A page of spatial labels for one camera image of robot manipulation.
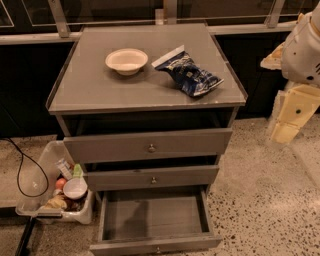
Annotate black cable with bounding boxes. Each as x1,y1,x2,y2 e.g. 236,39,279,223
0,137,50,198

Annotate grey top drawer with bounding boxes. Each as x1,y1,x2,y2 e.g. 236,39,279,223
63,128,232,163

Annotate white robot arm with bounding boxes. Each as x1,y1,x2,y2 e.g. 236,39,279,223
260,3,320,143

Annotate grey middle drawer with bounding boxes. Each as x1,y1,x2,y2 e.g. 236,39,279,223
84,165,219,191

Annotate clear plastic bin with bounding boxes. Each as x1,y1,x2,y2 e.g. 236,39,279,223
15,141,94,224

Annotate white snack packet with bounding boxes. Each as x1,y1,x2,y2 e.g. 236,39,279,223
56,158,73,180

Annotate grey drawer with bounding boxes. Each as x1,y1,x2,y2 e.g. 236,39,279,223
63,128,232,163
90,186,222,256
84,165,219,191

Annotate metal railing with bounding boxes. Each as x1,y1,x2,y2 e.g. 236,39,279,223
0,0,320,46

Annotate white paper bowl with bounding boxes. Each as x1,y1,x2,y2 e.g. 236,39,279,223
105,48,148,76

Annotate blue chip bag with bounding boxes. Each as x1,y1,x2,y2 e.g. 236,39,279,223
152,45,223,97

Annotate white bowl in bin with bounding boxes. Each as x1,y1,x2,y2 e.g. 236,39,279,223
63,178,88,200

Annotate grey drawer cabinet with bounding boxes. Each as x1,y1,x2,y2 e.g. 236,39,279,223
45,22,249,201

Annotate red apple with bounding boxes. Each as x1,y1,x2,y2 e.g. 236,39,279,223
55,178,67,190

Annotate grey bottom drawer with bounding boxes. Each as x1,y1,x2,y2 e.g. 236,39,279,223
90,186,222,256

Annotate green white bottle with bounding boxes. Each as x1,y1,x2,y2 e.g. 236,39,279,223
73,164,83,178

